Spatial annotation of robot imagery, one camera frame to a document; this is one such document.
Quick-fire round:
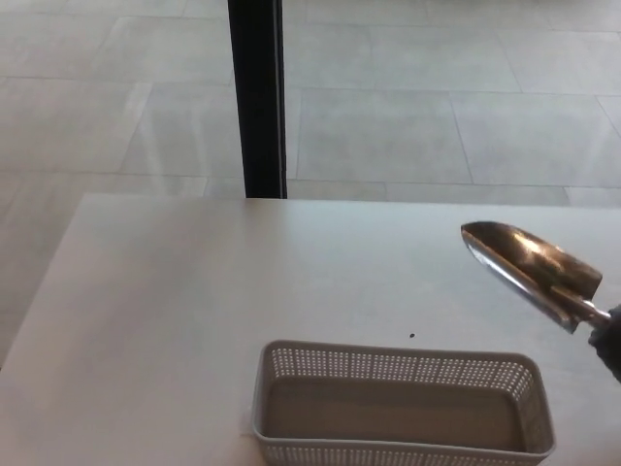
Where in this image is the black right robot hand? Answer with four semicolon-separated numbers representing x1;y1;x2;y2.
587;304;621;385

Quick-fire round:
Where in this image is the steel garden trowel wooden handle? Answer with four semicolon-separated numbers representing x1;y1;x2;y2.
460;220;613;335

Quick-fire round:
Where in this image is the grey perforated plastic basket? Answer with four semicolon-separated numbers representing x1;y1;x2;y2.
250;339;556;466

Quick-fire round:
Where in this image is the black vertical pillar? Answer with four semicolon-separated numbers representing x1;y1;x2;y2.
227;0;289;200

